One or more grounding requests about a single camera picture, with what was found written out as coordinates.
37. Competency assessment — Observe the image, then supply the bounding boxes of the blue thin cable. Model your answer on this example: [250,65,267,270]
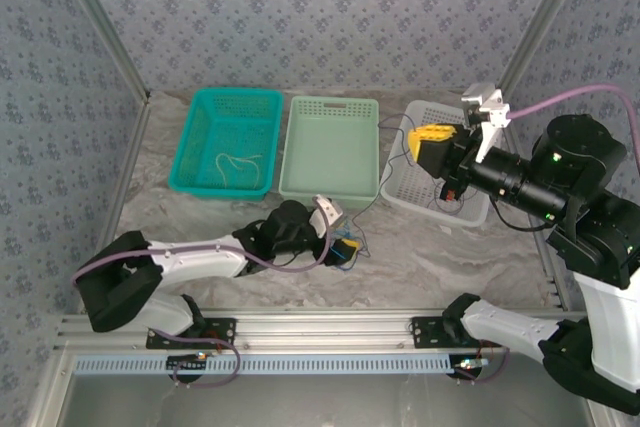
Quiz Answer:
[333,226,369,271]

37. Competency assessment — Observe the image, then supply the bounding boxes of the dark purple thin cable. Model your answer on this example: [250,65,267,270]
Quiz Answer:
[349,114,484,258]

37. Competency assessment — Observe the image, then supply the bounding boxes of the white thin cable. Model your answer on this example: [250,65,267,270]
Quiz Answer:
[214,152,264,188]

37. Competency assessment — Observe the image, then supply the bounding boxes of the white plastic basket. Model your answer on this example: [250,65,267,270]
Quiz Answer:
[379,99,494,228]

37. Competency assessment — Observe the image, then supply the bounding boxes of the mint green plastic basket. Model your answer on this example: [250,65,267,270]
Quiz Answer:
[277,95,380,211]

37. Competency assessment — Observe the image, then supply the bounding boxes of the teal plastic basket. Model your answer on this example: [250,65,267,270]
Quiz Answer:
[167,87,285,202]

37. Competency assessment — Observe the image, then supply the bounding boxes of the grey metal panel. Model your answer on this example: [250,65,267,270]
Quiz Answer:
[49,374,596,427]

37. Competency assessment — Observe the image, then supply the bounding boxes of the small controller board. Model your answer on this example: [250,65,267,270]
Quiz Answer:
[167,352,209,382]
[452,355,490,383]

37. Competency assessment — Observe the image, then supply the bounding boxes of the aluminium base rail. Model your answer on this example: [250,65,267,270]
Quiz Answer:
[54,307,599,351]

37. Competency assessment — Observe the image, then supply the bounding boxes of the grey slotted cable duct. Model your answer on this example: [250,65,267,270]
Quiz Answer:
[73,352,506,377]

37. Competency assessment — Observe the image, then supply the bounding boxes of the aluminium frame post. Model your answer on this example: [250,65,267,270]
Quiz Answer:
[49,0,152,104]
[493,0,599,104]

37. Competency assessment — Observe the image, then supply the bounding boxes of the aluminium side rail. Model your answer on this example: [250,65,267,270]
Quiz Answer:
[74,96,154,316]

